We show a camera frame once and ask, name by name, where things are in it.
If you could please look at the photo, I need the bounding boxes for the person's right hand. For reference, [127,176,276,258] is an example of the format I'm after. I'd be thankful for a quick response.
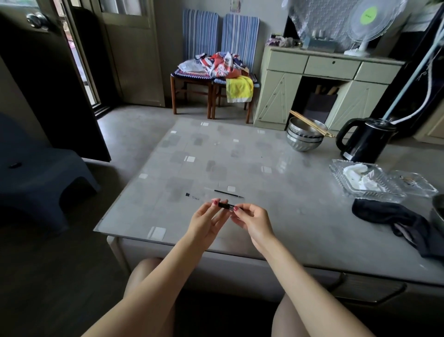
[230,203,276,256]

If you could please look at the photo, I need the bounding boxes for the person's left hand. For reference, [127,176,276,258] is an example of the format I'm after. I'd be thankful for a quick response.
[185,199,231,250]

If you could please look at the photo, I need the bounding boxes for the person's right forearm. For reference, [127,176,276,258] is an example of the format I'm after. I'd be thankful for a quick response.
[258,237,377,337]

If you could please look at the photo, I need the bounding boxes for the person's left forearm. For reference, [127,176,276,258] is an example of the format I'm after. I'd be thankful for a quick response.
[81,236,206,337]

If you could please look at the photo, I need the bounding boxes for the stack of steel bowls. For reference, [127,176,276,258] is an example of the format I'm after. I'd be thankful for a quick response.
[286,117,329,153]

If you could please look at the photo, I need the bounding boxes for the person's left leg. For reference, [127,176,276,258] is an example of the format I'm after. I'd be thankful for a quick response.
[123,258,176,337]

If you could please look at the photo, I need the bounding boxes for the person's leg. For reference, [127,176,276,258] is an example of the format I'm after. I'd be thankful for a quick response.
[123,258,176,337]
[271,294,313,337]

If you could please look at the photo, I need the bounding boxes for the wooden chopsticks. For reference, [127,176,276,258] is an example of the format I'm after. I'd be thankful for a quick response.
[289,110,334,138]

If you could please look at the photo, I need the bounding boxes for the person's right leg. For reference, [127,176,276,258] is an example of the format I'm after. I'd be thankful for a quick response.
[271,294,313,337]

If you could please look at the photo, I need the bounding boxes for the yellow towel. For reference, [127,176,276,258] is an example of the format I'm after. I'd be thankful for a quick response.
[226,76,254,103]

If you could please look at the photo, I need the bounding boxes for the white crumpled tissue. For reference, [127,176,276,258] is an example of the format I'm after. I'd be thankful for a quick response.
[343,163,386,192]

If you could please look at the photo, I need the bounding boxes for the clear plastic tray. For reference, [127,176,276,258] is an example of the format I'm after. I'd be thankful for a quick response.
[329,159,407,203]

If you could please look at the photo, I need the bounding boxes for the black electric kettle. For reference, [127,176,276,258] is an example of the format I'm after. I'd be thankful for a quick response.
[336,118,397,164]

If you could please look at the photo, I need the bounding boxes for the green wooden cabinet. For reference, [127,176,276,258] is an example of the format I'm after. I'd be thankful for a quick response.
[253,46,406,132]

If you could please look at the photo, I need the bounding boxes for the pile of colourful clothes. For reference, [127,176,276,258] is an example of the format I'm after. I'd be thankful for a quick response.
[178,52,249,79]

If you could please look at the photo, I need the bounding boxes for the wooden chair striped cushion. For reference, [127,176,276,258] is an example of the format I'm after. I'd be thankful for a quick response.
[170,9,220,119]
[211,13,261,124]

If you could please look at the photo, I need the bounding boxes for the black cloth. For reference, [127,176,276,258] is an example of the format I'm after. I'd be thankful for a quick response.
[352,199,444,259]

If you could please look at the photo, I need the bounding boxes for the clear plastic lid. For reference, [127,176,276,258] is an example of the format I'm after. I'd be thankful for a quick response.
[388,170,439,198]

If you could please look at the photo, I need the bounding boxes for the blue plastic stool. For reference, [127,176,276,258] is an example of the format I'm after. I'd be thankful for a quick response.
[0,115,101,235]

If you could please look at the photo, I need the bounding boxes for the green wooden door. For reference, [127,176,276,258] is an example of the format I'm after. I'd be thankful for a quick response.
[91,0,166,107]

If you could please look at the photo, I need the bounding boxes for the white lace cover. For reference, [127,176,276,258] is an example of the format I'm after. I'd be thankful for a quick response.
[282,0,368,53]

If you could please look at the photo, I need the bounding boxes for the dark door with knob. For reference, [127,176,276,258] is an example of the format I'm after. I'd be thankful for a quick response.
[0,0,112,162]

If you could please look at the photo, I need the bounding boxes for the light blue pole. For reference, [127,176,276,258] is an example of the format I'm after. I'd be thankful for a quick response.
[382,21,444,121]

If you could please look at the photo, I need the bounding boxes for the white desk fan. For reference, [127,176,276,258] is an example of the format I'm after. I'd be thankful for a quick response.
[344,0,404,57]

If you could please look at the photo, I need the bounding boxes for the table drawer handle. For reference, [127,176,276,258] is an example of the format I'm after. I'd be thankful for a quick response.
[326,273,408,305]

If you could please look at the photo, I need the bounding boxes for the white cable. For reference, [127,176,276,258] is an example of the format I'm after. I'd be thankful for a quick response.
[390,38,444,125]

